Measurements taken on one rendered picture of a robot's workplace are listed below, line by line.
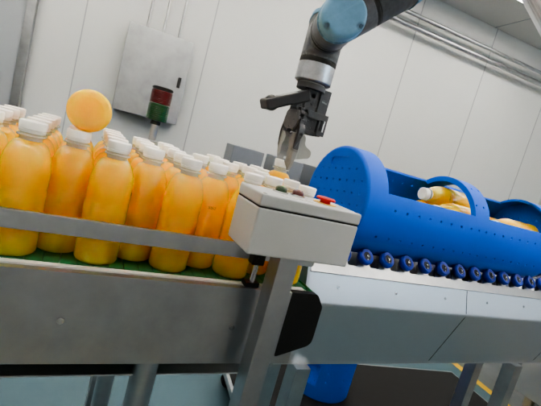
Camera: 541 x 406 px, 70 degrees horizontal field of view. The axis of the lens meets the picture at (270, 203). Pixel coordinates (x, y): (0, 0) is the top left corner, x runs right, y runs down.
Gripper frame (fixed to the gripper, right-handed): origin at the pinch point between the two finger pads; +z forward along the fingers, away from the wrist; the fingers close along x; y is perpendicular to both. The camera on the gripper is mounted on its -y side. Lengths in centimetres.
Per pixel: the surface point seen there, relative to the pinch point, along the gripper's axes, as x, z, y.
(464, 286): -10, 22, 67
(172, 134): 331, 10, 36
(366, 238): -10.4, 12.9, 23.9
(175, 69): 311, -52, 21
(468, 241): -13, 8, 59
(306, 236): -32.5, 10.0, -8.4
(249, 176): -15.9, 3.7, -14.3
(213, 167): -12.4, 4.1, -20.6
